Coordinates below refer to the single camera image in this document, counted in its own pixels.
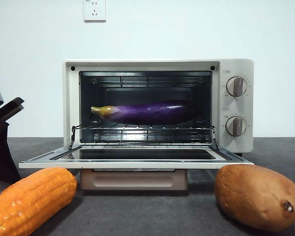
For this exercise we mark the brown sweet potato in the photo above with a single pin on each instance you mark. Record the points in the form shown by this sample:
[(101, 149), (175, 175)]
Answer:
[(255, 196)]

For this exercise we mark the orange corn cob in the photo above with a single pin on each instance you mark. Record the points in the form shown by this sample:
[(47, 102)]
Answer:
[(32, 201)]

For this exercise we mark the cream Toshiba toaster oven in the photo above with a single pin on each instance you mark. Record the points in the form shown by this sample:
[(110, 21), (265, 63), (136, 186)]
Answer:
[(236, 66)]

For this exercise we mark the white wall socket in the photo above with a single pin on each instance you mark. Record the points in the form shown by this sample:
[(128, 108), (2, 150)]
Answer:
[(95, 11)]

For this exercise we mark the purple eggplant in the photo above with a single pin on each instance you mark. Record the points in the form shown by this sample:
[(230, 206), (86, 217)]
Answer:
[(150, 111)]

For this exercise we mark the cream oven knob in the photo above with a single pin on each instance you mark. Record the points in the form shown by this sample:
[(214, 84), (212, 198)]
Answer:
[(236, 86), (236, 126)]

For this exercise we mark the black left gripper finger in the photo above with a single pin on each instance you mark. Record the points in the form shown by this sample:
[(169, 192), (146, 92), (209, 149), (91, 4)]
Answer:
[(1, 152)]

